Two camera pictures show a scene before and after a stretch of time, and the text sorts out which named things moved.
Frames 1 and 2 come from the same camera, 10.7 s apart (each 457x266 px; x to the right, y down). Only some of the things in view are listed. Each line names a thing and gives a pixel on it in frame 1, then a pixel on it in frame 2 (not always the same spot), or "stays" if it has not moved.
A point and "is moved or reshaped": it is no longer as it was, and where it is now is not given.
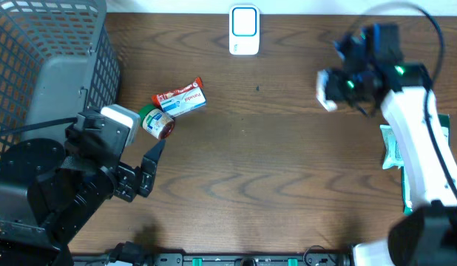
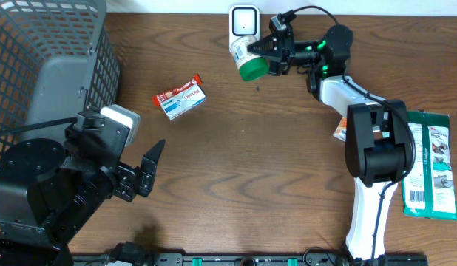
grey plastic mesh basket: x=51 y=60 stays
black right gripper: x=333 y=86 to x=289 y=51
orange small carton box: x=322 y=78 is moved or reshaped
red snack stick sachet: x=197 y=83 stays
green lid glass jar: x=156 y=122 to x=251 y=66
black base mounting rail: x=125 y=258 stays
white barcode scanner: x=244 y=27 stays
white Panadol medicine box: x=183 y=102 stays
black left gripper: x=129 y=181 stays
